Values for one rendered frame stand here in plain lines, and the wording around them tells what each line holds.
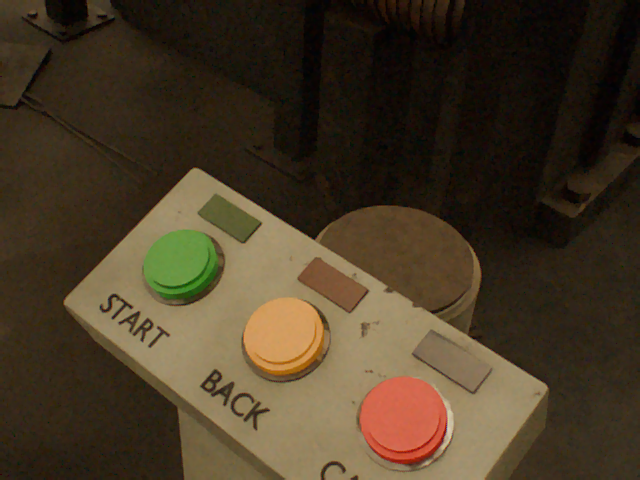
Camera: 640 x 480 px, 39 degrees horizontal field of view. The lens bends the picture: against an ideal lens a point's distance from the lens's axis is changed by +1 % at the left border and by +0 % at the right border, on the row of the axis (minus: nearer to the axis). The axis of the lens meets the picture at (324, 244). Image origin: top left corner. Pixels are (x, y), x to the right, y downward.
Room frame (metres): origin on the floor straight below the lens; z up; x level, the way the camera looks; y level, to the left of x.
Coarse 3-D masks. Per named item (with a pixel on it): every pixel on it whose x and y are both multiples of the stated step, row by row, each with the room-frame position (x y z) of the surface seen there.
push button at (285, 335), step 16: (272, 304) 0.31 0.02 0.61; (288, 304) 0.31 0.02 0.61; (304, 304) 0.31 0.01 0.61; (256, 320) 0.30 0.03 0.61; (272, 320) 0.30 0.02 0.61; (288, 320) 0.30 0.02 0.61; (304, 320) 0.30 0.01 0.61; (320, 320) 0.30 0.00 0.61; (256, 336) 0.29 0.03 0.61; (272, 336) 0.29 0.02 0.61; (288, 336) 0.29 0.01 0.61; (304, 336) 0.29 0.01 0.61; (320, 336) 0.29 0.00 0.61; (256, 352) 0.29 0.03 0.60; (272, 352) 0.28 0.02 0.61; (288, 352) 0.28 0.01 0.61; (304, 352) 0.28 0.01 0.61; (272, 368) 0.28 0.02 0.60; (288, 368) 0.28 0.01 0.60
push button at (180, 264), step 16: (160, 240) 0.35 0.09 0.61; (176, 240) 0.35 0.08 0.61; (192, 240) 0.35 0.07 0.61; (208, 240) 0.35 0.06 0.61; (160, 256) 0.34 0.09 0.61; (176, 256) 0.34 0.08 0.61; (192, 256) 0.34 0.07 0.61; (208, 256) 0.34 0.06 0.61; (144, 272) 0.34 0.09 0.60; (160, 272) 0.33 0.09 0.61; (176, 272) 0.33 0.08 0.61; (192, 272) 0.33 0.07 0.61; (208, 272) 0.33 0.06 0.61; (160, 288) 0.33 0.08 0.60; (176, 288) 0.33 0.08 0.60; (192, 288) 0.33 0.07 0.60
